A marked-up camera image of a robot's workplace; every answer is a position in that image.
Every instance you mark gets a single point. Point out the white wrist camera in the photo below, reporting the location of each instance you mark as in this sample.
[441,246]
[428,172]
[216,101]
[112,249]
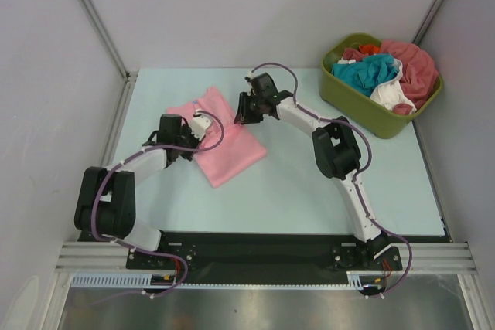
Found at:
[199,125]
[252,82]

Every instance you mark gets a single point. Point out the aluminium frame rail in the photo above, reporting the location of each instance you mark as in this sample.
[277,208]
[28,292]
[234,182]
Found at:
[427,258]

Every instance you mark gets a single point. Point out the pink t shirt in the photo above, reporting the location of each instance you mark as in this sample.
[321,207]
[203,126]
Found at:
[237,148]

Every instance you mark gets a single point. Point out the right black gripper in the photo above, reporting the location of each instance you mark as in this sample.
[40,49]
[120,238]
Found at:
[244,116]

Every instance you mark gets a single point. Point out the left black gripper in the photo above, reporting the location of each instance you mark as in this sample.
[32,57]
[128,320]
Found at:
[185,130]

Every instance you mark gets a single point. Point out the orange t shirt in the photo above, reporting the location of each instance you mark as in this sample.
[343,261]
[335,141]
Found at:
[369,49]

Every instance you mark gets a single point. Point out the olive green plastic bin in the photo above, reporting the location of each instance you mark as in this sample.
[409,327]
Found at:
[383,123]

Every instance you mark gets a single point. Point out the white slotted cable duct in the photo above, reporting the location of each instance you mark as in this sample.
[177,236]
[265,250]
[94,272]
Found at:
[150,282]

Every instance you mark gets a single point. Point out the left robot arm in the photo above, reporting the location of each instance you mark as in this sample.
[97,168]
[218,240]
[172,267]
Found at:
[106,205]

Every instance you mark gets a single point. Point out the white t shirt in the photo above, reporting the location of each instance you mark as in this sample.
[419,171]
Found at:
[391,96]

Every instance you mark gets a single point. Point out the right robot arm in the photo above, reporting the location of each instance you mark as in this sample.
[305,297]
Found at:
[337,156]

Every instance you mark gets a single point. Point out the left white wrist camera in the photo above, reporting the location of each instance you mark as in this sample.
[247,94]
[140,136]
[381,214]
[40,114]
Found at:
[199,125]

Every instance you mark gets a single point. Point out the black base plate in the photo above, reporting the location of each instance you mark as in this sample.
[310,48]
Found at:
[266,259]

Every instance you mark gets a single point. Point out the coral red t shirt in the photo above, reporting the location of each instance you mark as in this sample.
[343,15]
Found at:
[419,70]

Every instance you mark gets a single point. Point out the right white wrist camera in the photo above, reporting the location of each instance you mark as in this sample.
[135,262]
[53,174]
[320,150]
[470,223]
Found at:
[252,82]

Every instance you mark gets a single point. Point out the teal t shirt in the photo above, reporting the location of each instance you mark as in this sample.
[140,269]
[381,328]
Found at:
[365,75]

